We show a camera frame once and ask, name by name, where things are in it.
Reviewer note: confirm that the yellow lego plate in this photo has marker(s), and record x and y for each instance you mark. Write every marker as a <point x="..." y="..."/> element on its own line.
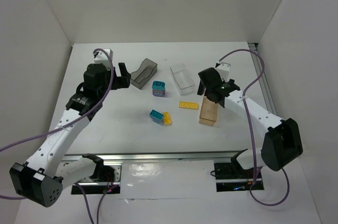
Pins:
<point x="188" y="105"/>

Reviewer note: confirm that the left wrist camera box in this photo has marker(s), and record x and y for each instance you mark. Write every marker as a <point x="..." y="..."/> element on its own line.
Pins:
<point x="103" y="57"/>

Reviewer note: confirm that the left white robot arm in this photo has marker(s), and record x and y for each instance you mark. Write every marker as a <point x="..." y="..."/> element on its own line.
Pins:
<point x="41" y="178"/>

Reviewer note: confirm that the amber plastic container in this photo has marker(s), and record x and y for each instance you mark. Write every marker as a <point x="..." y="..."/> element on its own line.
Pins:
<point x="208" y="113"/>

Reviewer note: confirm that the clear plastic container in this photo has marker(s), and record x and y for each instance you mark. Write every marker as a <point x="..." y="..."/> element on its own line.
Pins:
<point x="183" y="81"/>

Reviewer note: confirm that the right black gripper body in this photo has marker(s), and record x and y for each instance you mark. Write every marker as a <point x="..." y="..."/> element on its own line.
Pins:
<point x="205" y="90"/>

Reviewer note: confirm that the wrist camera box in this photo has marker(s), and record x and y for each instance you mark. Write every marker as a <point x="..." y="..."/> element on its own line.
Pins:
<point x="103" y="57"/>
<point x="223" y="69"/>

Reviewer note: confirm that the yellow lego brick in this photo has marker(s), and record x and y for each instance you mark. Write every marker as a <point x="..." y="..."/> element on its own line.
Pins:
<point x="167" y="119"/>

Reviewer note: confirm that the aluminium side rail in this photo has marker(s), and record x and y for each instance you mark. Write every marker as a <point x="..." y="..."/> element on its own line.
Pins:
<point x="264" y="86"/>

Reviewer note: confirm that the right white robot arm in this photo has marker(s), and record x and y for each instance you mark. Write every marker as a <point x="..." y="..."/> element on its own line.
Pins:
<point x="281" y="140"/>

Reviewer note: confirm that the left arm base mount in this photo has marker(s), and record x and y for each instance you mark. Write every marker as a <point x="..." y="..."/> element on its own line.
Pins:
<point x="108" y="182"/>

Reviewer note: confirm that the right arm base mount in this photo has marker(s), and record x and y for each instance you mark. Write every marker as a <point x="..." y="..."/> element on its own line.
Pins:
<point x="229" y="179"/>

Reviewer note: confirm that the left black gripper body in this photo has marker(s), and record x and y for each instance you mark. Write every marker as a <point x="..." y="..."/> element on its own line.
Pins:
<point x="119" y="81"/>

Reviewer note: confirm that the smoky grey plastic container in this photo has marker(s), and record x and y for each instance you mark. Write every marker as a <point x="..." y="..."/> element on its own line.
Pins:
<point x="143" y="74"/>

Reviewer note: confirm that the purple lego brick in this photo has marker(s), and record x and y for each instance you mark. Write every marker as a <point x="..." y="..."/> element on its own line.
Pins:
<point x="158" y="93"/>

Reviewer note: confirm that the aluminium front rail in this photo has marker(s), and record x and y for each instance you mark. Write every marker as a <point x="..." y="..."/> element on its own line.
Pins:
<point x="173" y="156"/>

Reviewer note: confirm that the teal arch lego brick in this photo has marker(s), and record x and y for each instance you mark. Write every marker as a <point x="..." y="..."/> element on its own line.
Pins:
<point x="158" y="86"/>

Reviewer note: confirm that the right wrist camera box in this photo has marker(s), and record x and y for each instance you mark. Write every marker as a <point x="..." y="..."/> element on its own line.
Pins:
<point x="223" y="69"/>

